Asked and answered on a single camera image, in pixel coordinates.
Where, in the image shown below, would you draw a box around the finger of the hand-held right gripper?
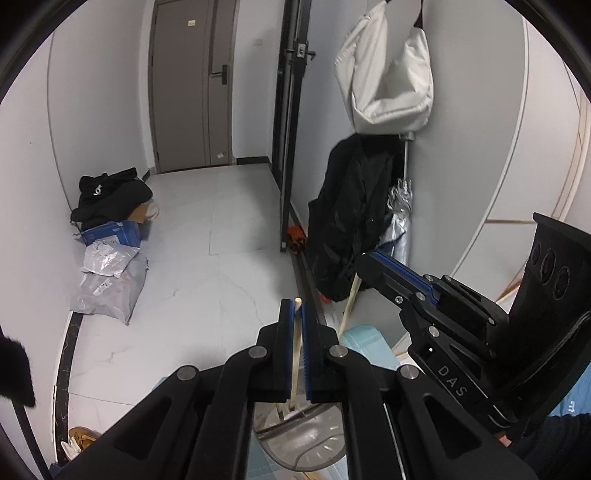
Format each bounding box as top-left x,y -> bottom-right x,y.
355,252 -> 496,364
426,274 -> 509,343

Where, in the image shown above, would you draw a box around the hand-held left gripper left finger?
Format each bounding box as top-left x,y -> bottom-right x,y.
58,298 -> 296,480

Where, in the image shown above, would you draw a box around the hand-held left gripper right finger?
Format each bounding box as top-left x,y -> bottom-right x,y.
300,302 -> 541,480

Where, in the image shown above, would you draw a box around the single wooden chopstick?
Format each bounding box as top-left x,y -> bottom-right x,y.
337,274 -> 362,337
288,299 -> 304,411

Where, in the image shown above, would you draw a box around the grey plastic utensil holder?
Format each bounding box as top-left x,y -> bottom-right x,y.
253,399 -> 345,472

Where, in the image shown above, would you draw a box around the person's right forearm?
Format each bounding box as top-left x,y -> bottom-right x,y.
508,413 -> 591,480

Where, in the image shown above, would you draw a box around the white shoulder bag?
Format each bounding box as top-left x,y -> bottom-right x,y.
333,0 -> 435,136

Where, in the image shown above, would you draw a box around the silver folded umbrella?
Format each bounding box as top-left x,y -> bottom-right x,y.
379,131 -> 414,266

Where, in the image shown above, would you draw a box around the teal plaid table mat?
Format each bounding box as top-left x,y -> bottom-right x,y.
245,325 -> 402,480

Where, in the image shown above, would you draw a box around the black hanging jacket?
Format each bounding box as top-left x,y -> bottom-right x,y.
307,134 -> 407,303

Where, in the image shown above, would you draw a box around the orange shoes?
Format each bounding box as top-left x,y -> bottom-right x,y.
286,225 -> 306,254

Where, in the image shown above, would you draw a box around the large grey mailing bag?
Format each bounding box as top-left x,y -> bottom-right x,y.
70,258 -> 148,326

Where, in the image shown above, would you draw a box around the brown cardboard box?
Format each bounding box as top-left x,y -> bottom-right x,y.
127,198 -> 160,223

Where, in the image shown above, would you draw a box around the white mailing bag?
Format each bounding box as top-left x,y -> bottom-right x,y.
82,240 -> 139,278

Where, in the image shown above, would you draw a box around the blue cardboard box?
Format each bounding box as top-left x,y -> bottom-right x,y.
81,220 -> 141,247

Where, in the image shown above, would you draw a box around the pile of black clothes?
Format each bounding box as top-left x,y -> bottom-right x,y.
70,168 -> 153,224

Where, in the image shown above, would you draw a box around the brown slipper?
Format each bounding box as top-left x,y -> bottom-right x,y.
68,427 -> 102,455

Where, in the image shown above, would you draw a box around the grey entrance door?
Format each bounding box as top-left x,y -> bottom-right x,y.
148,0 -> 238,174

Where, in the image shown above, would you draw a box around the black fuzzy cover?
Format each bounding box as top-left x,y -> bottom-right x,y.
0,335 -> 37,408

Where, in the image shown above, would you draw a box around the black door frame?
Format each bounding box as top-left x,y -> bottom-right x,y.
271,0 -> 317,252

